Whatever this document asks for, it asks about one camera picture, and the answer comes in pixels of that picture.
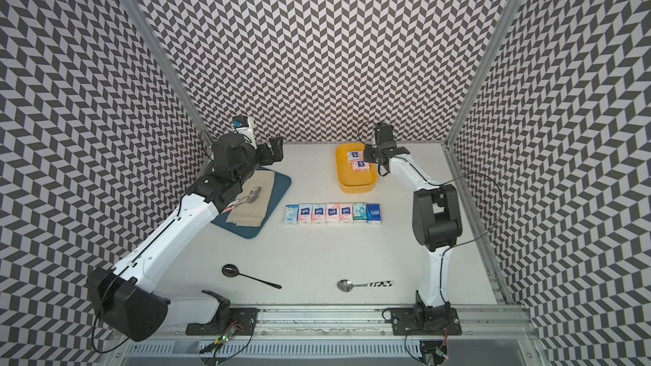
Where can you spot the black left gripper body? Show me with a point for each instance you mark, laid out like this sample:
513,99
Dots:
247,168

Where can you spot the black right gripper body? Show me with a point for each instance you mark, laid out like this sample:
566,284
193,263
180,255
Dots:
370,153

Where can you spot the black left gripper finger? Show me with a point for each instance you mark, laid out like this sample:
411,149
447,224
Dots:
276,146
265,154

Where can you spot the dark blue Tempo tissue pack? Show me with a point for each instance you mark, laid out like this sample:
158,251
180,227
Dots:
373,212

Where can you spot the light blue cartoon tissue pack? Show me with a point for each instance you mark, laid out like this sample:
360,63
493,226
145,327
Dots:
291,215

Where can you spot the mint green tissue pack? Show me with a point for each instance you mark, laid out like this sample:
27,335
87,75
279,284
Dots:
360,214

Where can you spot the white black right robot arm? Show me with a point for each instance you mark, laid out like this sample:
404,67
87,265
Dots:
436,219

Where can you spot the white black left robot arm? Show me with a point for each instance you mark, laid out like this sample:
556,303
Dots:
126,297

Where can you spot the yellow plastic storage box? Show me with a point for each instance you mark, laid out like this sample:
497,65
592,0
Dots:
350,181

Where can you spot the teal plastic tray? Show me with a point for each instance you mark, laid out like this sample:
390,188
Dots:
281,186

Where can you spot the beige linen cloth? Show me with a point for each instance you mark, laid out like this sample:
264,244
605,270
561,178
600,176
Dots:
253,214

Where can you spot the black plastic spoon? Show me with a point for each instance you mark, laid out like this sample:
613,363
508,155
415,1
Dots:
232,271

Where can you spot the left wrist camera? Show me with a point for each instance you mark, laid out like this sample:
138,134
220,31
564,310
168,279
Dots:
245,126

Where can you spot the metal spoon patterned handle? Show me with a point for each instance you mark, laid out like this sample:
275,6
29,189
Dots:
348,286

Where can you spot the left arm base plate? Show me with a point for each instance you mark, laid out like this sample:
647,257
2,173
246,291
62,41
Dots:
245,317

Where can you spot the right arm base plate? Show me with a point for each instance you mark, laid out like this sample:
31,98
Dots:
438,322

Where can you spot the aluminium front rail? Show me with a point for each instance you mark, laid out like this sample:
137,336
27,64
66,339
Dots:
509,322

